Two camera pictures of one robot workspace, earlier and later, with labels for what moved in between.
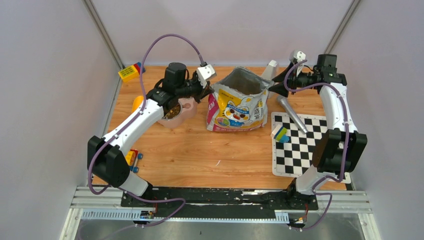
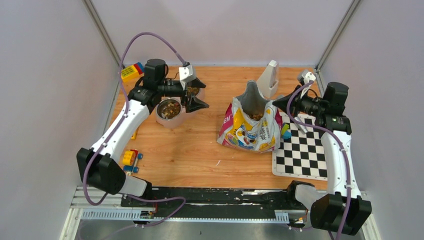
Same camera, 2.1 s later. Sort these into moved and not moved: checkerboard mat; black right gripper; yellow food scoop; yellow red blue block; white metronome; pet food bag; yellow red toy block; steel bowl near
Moved: black right gripper; yellow food scoop; pet food bag
Not moved: steel bowl near; white metronome; yellow red toy block; checkerboard mat; yellow red blue block
